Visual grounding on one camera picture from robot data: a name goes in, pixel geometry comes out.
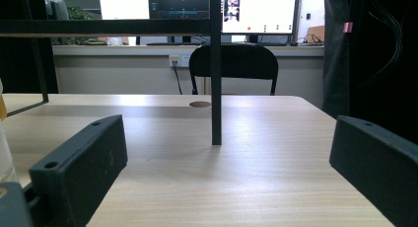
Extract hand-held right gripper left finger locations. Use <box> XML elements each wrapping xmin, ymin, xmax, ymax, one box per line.
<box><xmin>29</xmin><ymin>114</ymin><xmax>128</xmax><ymax>227</ymax></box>

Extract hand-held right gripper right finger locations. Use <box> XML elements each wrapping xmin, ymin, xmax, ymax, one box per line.
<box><xmin>329</xmin><ymin>114</ymin><xmax>418</xmax><ymax>227</ymax></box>

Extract black curtain with cable loops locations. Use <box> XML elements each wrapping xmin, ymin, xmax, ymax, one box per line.
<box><xmin>348</xmin><ymin>0</ymin><xmax>418</xmax><ymax>146</ymax></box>

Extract green plant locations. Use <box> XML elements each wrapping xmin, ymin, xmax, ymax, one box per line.
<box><xmin>52</xmin><ymin>5</ymin><xmax>100</xmax><ymax>45</ymax></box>

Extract thin black cable loops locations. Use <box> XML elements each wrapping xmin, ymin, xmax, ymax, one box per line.
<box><xmin>359</xmin><ymin>1</ymin><xmax>404</xmax><ymax>88</ymax></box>

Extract monitor with dark window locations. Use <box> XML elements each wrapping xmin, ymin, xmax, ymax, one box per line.
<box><xmin>98</xmin><ymin>0</ymin><xmax>211</xmax><ymax>44</ymax></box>

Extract black chair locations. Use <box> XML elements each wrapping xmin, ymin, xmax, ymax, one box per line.
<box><xmin>188</xmin><ymin>43</ymin><xmax>280</xmax><ymax>97</ymax></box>

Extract black outlet power cable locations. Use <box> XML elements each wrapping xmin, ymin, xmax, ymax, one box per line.
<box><xmin>172</xmin><ymin>63</ymin><xmax>183</xmax><ymax>96</ymax></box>

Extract grey monitor back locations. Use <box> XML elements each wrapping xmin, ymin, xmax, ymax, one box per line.
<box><xmin>43</xmin><ymin>0</ymin><xmax>70</xmax><ymax>21</ymax></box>

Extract dark grey curtain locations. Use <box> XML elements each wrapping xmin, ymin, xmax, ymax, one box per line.
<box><xmin>321</xmin><ymin>0</ymin><xmax>352</xmax><ymax>117</ymax></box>

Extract grey back counter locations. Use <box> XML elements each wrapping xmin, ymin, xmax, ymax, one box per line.
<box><xmin>52</xmin><ymin>43</ymin><xmax>325</xmax><ymax>58</ymax></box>

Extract brown cardboard box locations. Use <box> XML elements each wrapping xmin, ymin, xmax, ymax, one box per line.
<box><xmin>307</xmin><ymin>25</ymin><xmax>325</xmax><ymax>43</ymax></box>

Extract monitor with white screen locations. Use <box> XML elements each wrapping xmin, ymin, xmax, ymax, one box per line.
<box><xmin>220</xmin><ymin>0</ymin><xmax>301</xmax><ymax>43</ymax></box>

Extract black two-tier metal rack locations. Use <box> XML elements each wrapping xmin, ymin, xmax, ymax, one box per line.
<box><xmin>0</xmin><ymin>0</ymin><xmax>223</xmax><ymax>146</ymax></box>

